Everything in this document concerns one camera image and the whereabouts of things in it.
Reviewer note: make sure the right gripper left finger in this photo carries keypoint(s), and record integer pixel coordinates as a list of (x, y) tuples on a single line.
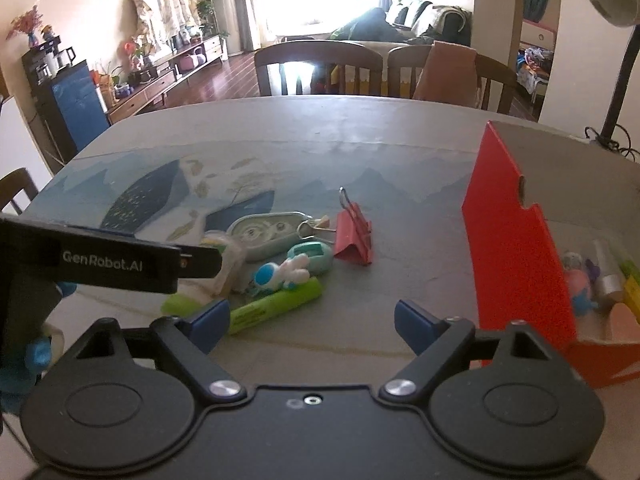
[(185, 344)]

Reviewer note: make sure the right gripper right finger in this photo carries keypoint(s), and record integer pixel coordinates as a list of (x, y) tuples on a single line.
[(441, 345)]

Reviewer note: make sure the green highlighter pen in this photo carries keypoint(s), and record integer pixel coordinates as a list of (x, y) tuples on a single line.
[(262, 309)]

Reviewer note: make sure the green lid jar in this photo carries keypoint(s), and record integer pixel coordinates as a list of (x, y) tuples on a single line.
[(233, 257)]

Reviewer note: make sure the red binder clip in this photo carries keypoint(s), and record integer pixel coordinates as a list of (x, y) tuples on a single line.
[(353, 234)]

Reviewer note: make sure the blue white astronaut toy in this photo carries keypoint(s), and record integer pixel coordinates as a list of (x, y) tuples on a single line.
[(272, 277)]

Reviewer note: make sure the grey green tape dispenser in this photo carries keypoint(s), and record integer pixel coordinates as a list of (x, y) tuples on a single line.
[(264, 236)]

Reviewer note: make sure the pink pig figurine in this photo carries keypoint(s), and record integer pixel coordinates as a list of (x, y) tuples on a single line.
[(578, 283)]

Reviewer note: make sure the painted landscape table mat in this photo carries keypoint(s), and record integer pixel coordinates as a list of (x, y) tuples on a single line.
[(411, 195)]

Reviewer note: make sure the blue dark cabinet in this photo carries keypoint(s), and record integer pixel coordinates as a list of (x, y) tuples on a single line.
[(68, 105)]

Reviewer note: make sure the red white cardboard box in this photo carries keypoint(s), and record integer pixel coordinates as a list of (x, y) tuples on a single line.
[(534, 195)]

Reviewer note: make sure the clear bag purple beads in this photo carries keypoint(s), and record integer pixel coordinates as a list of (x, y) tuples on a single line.
[(592, 270)]

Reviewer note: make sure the pink heart shaped object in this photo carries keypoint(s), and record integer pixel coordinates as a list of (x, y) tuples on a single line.
[(622, 325)]

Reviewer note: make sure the small silver cap bottle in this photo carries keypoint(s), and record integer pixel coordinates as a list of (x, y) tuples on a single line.
[(609, 285)]

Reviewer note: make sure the yellow small box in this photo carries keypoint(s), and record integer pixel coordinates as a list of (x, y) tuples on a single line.
[(631, 295)]

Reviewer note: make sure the white green marker tube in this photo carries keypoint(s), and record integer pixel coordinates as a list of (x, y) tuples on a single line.
[(628, 267)]

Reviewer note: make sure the wooden tv console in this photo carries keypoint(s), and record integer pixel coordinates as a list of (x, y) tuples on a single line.
[(169, 72)]

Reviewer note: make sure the pink cloth on chair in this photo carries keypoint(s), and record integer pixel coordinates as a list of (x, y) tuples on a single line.
[(449, 76)]

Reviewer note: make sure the wooden chair with cloth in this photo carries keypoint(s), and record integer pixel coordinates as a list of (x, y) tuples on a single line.
[(405, 65)]

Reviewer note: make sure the wooden dining chair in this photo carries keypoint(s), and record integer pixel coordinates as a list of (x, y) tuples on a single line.
[(299, 67)]

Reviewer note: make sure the sofa with blankets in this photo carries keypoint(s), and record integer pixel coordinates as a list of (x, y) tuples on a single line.
[(410, 22)]

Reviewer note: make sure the grey desk lamp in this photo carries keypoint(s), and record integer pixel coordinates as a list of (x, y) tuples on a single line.
[(620, 29)]

